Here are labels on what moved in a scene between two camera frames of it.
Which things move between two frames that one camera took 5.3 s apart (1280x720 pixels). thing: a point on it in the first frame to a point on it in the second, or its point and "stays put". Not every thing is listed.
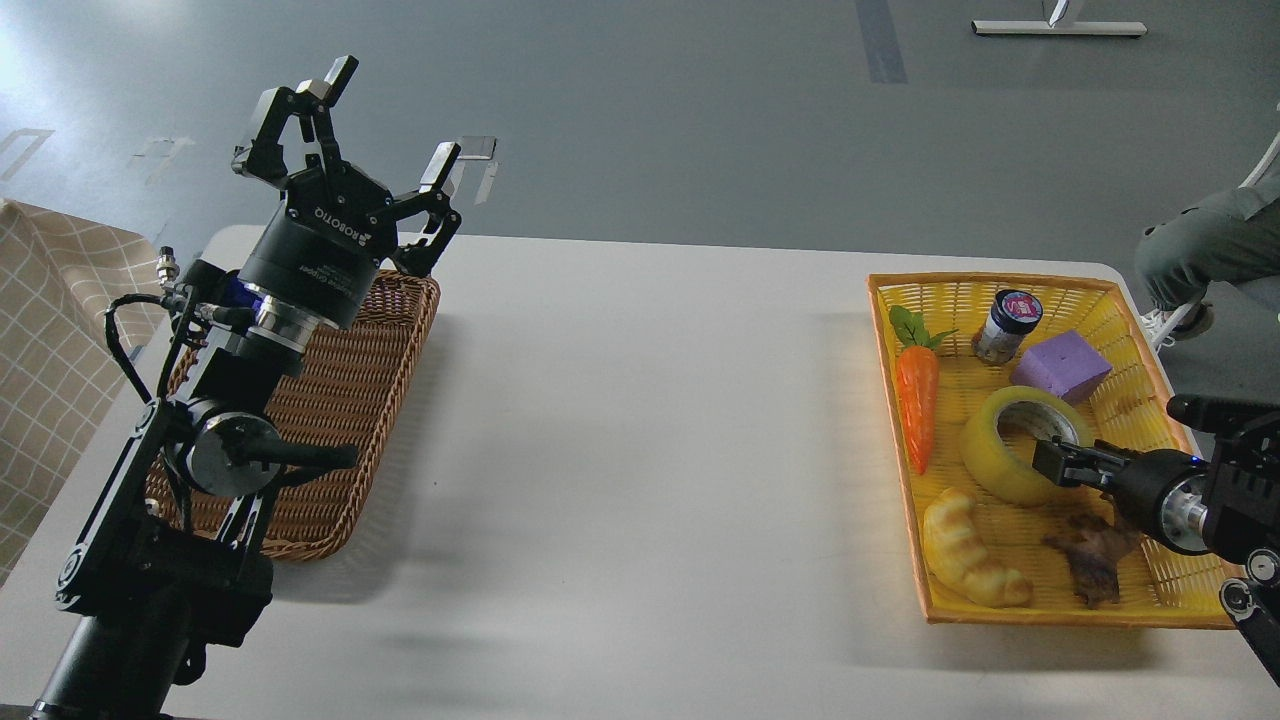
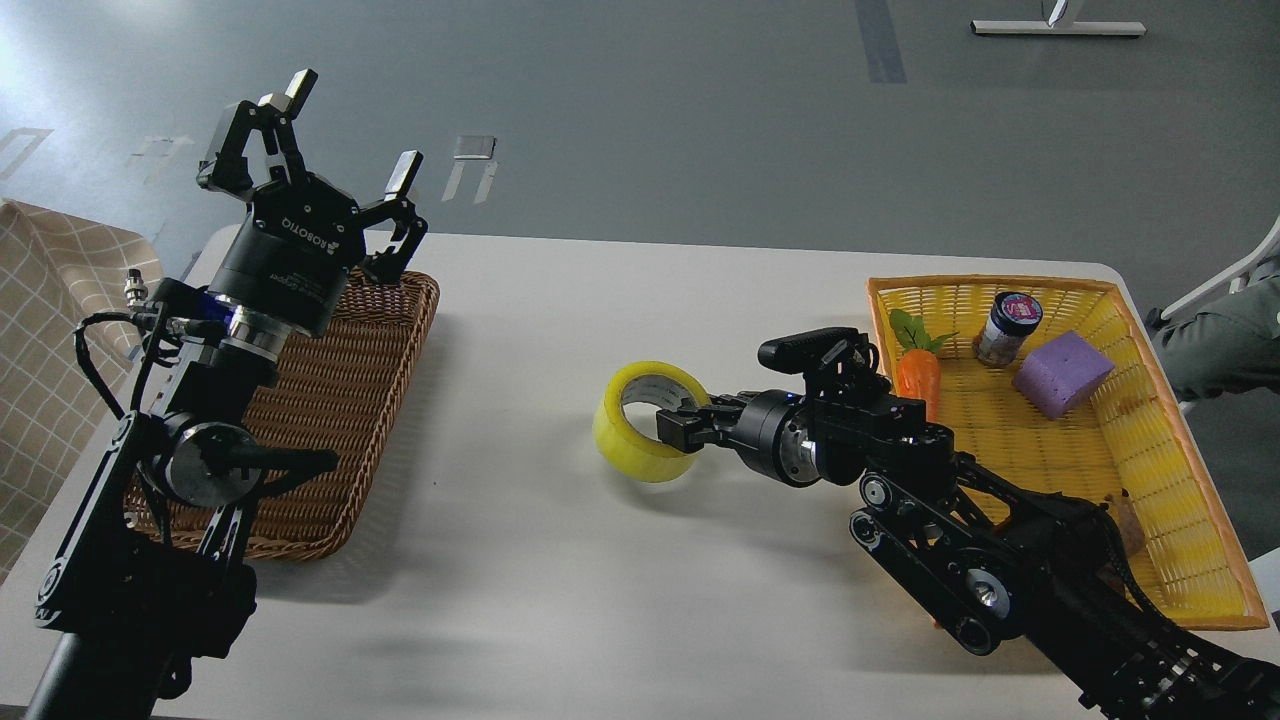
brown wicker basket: [352, 385] stays put
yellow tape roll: [992, 465] to [663, 388]
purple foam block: [1067, 366] stays put
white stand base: [1060, 28] stays put
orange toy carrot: [918, 382] stays put
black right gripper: [1169, 494] to [771, 430]
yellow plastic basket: [1026, 419] stays put
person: [1228, 236] to [1228, 349]
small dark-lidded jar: [1013, 314] stays put
